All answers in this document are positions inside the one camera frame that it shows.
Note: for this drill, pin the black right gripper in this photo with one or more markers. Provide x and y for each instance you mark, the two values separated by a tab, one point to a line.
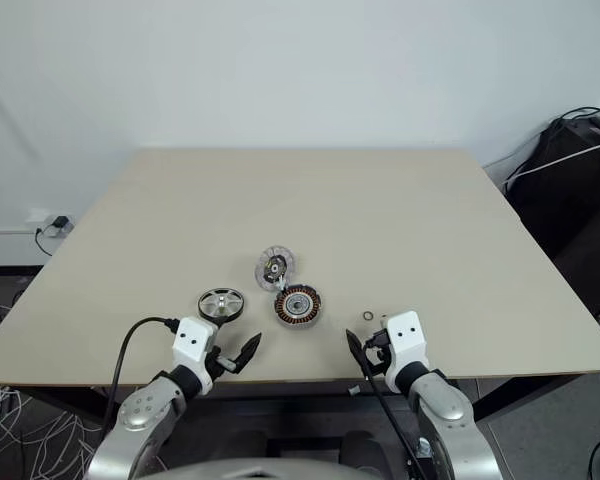
378	356

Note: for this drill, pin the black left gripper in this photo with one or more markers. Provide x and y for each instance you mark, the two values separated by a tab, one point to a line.
225	367

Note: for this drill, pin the copper wound stator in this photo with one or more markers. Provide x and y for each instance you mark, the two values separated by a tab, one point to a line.
298	306

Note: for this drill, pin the silver motor end cover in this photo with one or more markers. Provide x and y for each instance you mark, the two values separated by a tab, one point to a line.
275	267

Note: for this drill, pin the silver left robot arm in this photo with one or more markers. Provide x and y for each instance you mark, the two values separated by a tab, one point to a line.
140	405

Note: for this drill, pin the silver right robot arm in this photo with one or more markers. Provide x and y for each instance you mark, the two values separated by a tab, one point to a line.
445	400

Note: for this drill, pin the black power adapter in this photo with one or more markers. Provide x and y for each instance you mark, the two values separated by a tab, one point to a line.
60	222

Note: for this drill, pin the black equipment case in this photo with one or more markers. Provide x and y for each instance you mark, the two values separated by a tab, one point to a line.
570	210

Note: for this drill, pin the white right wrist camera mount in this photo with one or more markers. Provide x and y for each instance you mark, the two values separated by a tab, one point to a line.
405	340

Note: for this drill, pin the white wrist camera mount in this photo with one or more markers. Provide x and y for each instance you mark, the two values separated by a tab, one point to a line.
194	342
405	340

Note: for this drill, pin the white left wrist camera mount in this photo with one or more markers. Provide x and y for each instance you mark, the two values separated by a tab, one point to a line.
194	342

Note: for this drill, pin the black table frame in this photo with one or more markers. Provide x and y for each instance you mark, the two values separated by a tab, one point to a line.
500	395

